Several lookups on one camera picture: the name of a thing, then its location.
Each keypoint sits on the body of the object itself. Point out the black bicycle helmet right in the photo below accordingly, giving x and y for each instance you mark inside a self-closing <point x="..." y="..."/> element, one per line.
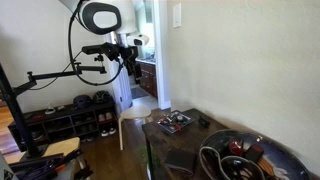
<point x="102" y="97"/>

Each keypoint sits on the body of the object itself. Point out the dark wooden shoe rack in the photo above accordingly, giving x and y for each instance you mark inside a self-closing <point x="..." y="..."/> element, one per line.
<point x="87" y="123"/>

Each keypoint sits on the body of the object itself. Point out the white light switch plate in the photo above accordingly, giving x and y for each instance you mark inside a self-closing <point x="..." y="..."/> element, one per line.
<point x="177" y="15"/>

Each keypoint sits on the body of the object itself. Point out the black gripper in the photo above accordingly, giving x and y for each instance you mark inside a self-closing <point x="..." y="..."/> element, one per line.
<point x="128" y="58"/>

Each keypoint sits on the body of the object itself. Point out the black bicycle helmet left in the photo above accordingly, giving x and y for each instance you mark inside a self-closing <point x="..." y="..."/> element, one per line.
<point x="82" y="101"/>

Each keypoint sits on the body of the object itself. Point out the black wallet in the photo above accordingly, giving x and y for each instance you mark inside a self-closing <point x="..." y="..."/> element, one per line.
<point x="180" y="160"/>

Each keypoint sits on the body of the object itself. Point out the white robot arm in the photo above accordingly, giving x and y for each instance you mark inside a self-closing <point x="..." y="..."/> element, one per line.
<point x="102" y="17"/>

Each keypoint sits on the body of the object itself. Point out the red bike light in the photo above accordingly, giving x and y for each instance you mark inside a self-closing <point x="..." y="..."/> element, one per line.
<point x="236" y="146"/>

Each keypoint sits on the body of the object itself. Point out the wooden chair seat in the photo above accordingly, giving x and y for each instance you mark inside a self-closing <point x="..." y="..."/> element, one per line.
<point x="64" y="147"/>

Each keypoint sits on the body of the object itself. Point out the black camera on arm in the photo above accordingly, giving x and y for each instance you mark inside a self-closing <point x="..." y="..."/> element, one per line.
<point x="110" y="50"/>

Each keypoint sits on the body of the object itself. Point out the large dark ceramic bowl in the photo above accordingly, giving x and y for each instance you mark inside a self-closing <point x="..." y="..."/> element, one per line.
<point x="277" y="163"/>

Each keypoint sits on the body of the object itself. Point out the black bicycle helmet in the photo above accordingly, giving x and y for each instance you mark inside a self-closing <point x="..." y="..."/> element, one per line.
<point x="82" y="101"/>
<point x="102" y="97"/>

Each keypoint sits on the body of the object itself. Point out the white open door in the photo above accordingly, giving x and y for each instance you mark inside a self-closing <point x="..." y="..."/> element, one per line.
<point x="121" y="85"/>

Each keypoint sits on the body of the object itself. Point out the dark wood kitchen cabinet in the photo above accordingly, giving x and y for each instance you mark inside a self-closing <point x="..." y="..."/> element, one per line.
<point x="148" y="81"/>

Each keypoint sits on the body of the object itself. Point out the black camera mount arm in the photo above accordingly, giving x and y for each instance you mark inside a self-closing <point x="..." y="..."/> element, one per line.
<point x="55" y="97"/>

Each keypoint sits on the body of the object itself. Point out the black red object in bowl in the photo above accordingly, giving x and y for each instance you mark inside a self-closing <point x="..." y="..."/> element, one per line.
<point x="254" y="153"/>

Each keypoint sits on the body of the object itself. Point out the round wooden stool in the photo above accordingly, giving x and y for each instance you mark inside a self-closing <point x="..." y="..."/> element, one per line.
<point x="135" y="112"/>

